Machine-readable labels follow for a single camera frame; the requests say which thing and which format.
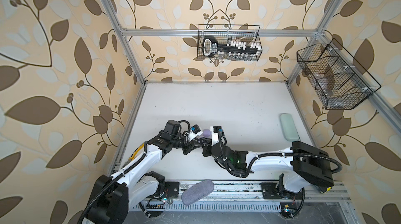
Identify purple round charging case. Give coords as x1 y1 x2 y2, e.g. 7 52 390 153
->
203 129 212 138

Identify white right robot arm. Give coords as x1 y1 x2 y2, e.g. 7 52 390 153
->
199 137 343 193

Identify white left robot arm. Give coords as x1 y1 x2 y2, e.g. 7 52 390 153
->
77 120 203 224

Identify grey felt glasses case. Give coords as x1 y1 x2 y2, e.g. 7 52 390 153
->
181 180 214 206

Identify yellow black pliers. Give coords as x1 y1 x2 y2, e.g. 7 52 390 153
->
129 144 144 160

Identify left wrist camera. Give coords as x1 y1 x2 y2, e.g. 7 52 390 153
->
188 124 203 141

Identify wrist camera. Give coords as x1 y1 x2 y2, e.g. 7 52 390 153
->
210 125 223 146
188 124 203 141

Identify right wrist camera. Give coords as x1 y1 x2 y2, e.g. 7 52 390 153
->
210 125 223 146

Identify black socket holder rail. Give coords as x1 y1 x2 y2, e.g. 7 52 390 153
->
200 36 262 57

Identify black wire basket back wall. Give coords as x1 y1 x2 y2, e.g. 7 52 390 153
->
197 24 263 62

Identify black wire basket wall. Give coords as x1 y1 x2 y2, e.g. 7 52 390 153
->
297 38 381 110
197 24 263 62

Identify black wire basket right wall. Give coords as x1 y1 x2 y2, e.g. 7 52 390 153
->
297 38 381 110

